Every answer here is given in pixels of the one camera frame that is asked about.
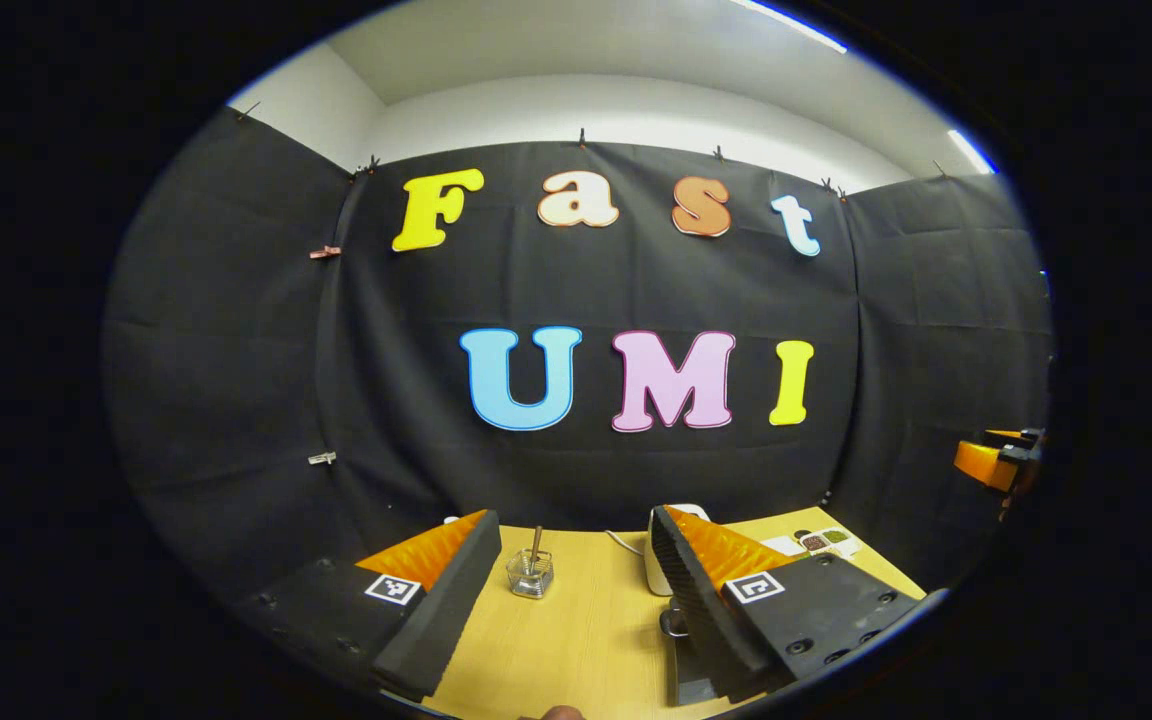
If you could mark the black backdrop cloth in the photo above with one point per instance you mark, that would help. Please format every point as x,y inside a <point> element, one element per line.
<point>586,470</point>

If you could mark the long ceiling light strip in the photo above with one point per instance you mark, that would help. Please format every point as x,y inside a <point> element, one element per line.
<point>791,25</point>

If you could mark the red backdrop clip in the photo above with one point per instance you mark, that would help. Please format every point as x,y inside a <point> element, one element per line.
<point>325,252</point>

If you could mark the silver backdrop clip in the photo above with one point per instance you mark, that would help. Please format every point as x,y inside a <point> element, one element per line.
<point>322,458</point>

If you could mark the short ceiling light panel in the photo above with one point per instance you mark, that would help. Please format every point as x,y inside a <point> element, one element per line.
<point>971,152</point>

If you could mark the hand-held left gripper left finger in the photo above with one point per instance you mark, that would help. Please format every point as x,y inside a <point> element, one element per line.
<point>446,610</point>

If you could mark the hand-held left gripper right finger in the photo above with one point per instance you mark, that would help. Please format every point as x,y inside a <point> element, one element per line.
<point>701,620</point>

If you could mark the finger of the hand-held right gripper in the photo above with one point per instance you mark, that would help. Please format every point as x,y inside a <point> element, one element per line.
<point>978,465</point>
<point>1004,436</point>

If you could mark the white divided dish with beans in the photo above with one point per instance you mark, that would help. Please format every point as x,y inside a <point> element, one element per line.
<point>836,537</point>

